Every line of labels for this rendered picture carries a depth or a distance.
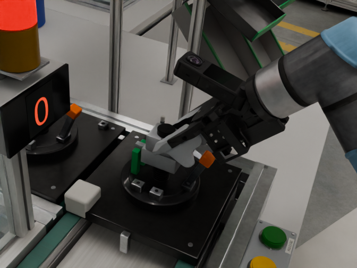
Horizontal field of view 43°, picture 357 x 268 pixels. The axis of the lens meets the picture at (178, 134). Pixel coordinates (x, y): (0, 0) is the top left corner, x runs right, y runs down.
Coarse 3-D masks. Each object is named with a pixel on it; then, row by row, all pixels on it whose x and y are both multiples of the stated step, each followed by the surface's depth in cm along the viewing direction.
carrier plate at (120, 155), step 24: (120, 144) 88; (120, 168) 82; (216, 168) 85; (240, 168) 86; (120, 192) 77; (216, 192) 80; (96, 216) 73; (120, 216) 73; (144, 216) 74; (168, 216) 74; (192, 216) 75; (216, 216) 75; (144, 240) 71; (168, 240) 70; (192, 240) 71; (192, 264) 69
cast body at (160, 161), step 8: (152, 128) 74; (160, 128) 72; (168, 128) 73; (152, 136) 72; (160, 136) 72; (136, 144) 77; (144, 144) 77; (152, 144) 73; (144, 152) 74; (144, 160) 75; (152, 160) 75; (160, 160) 74; (168, 160) 73; (160, 168) 75; (168, 168) 74; (176, 168) 74
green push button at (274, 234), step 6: (264, 228) 74; (270, 228) 74; (276, 228) 74; (264, 234) 73; (270, 234) 73; (276, 234) 73; (282, 234) 73; (264, 240) 73; (270, 240) 72; (276, 240) 72; (282, 240) 72; (270, 246) 72; (276, 246) 72; (282, 246) 73
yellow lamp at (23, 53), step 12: (36, 24) 49; (0, 36) 47; (12, 36) 47; (24, 36) 48; (36, 36) 49; (0, 48) 48; (12, 48) 48; (24, 48) 48; (36, 48) 50; (0, 60) 49; (12, 60) 49; (24, 60) 49; (36, 60) 50
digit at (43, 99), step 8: (40, 88) 53; (48, 88) 54; (32, 96) 52; (40, 96) 53; (48, 96) 55; (32, 104) 52; (40, 104) 54; (48, 104) 55; (32, 112) 53; (40, 112) 54; (48, 112) 56; (32, 120) 53; (40, 120) 55; (48, 120) 57; (32, 128) 54; (40, 128) 55; (32, 136) 54
